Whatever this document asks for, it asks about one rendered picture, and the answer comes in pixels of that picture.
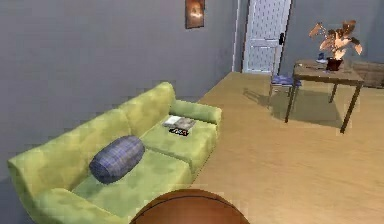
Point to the chair with blue seat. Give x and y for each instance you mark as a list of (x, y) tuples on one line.
[(283, 81)]

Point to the black remote control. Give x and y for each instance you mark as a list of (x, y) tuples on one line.
[(179, 132)]

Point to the green sofa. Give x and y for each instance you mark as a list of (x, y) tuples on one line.
[(160, 173)]

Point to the blue plaid bolster pillow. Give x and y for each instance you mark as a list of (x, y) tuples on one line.
[(116, 159)]

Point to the brown framed picture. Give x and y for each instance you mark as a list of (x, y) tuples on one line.
[(195, 13)]

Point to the white room door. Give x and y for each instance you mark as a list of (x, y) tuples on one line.
[(265, 36)]

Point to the brown wooden table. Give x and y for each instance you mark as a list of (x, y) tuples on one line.
[(325, 75)]

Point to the small blue white object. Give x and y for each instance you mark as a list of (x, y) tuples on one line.
[(321, 58)]

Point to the orange-leaved house plant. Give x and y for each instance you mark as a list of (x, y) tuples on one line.
[(337, 43)]

